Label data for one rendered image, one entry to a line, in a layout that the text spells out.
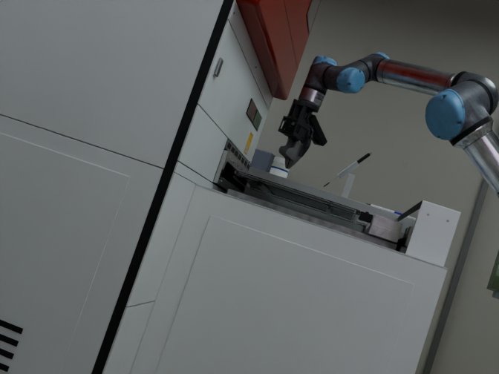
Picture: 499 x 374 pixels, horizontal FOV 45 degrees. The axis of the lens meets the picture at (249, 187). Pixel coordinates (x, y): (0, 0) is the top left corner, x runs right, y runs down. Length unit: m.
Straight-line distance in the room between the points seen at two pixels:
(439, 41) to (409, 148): 0.81
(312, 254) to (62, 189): 0.59
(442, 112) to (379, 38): 3.16
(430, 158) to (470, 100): 2.84
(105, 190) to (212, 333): 0.43
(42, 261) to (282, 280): 0.54
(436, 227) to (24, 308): 0.96
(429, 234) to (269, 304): 0.42
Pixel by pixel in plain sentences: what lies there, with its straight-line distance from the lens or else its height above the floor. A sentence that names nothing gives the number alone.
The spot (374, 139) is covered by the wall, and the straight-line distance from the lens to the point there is 4.49.
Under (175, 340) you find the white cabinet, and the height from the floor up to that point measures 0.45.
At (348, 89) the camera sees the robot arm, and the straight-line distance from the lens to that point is 1.84.
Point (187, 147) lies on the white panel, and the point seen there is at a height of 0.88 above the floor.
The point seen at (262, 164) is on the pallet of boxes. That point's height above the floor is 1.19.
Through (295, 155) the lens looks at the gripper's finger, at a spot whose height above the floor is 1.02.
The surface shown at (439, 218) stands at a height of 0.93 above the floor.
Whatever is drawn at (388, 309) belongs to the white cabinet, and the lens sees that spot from 1.45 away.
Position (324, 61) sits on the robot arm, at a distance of 1.92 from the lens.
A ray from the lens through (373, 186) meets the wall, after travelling 4.42.
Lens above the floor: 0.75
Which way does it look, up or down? 4 degrees up
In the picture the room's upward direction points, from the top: 19 degrees clockwise
